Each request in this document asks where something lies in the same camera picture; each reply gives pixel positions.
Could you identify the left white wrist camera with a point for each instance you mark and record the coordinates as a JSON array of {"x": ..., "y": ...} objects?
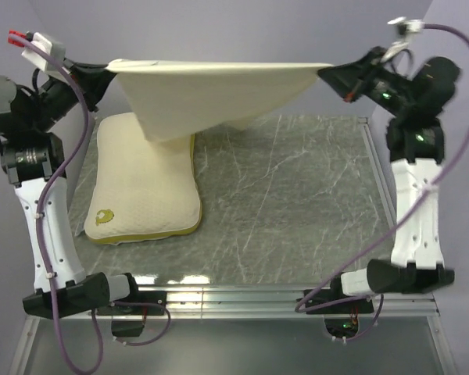
[{"x": 48, "y": 45}]

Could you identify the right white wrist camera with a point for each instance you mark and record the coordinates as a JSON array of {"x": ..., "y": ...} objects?
[{"x": 405, "y": 31}]

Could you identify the aluminium right side rail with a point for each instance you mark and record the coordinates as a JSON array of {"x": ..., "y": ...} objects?
[{"x": 379, "y": 176}]

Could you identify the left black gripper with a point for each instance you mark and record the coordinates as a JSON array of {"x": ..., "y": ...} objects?
[{"x": 91, "y": 79}]

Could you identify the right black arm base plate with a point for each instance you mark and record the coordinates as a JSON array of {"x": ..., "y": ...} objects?
[{"x": 326, "y": 302}]

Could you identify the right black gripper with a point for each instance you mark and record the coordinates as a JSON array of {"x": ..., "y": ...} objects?
[{"x": 352, "y": 80}]

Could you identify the cream quilted pillow yellow edge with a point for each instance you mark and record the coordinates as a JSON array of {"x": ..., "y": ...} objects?
[{"x": 144, "y": 190}]

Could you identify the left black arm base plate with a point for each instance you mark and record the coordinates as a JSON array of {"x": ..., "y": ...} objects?
[{"x": 144, "y": 303}]

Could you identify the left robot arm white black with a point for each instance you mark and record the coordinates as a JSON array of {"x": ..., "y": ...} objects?
[{"x": 32, "y": 157}]

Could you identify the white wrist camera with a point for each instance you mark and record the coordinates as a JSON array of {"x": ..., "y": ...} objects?
[
  {"x": 405, "y": 31},
  {"x": 48, "y": 45}
]

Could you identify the cream satin pillowcase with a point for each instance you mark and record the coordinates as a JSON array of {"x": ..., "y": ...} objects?
[{"x": 173, "y": 99}]

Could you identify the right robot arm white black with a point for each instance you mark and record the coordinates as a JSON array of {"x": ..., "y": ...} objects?
[{"x": 416, "y": 144}]

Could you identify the aluminium front mounting rail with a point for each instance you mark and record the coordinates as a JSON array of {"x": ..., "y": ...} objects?
[{"x": 274, "y": 302}]

